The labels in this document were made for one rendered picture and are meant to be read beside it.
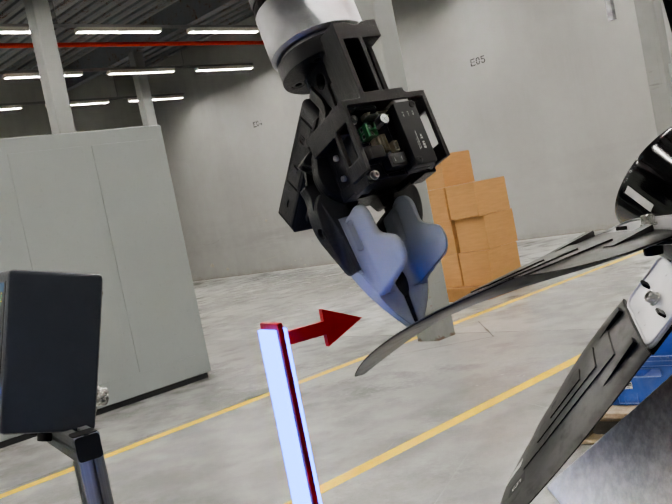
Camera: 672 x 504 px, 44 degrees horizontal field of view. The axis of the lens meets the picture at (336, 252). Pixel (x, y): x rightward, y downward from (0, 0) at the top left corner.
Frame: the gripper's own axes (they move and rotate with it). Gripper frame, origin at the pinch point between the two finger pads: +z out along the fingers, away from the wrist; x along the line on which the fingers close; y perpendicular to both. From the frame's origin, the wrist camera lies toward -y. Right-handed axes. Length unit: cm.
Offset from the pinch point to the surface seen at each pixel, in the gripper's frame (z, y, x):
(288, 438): 5.8, 3.0, -13.2
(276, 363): 1.4, 4.8, -13.1
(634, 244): 1.4, 9.7, 13.9
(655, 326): 7.3, -2.5, 26.3
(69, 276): -22, -48, -10
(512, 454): 41, -266, 207
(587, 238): -1.2, 2.0, 18.0
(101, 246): -200, -600, 152
